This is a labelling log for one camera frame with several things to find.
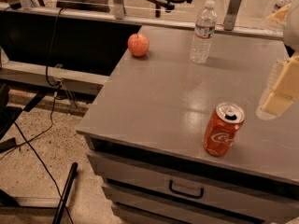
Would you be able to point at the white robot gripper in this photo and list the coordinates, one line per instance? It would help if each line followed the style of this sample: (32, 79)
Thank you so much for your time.
(292, 27)

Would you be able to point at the orange coke can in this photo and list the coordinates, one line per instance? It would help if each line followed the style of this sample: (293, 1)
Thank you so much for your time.
(225, 122)

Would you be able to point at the clear plastic water bottle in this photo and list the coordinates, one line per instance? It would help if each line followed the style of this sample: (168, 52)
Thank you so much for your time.
(203, 32)

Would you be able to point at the background water bottle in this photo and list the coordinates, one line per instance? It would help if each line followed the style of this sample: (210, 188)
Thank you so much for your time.
(280, 3)

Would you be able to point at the grey drawer cabinet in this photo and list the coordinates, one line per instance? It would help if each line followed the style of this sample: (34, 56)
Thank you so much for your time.
(147, 126)

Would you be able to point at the red apple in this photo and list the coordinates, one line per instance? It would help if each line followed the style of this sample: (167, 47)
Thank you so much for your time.
(138, 44)

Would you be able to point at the black chair leg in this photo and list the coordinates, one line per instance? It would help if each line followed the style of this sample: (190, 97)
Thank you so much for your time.
(61, 208)

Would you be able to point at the black drawer handle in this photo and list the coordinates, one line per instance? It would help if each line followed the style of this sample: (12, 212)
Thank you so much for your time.
(186, 192)

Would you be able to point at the metal rail frame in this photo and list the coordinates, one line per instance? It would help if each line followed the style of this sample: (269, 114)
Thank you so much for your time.
(250, 19)

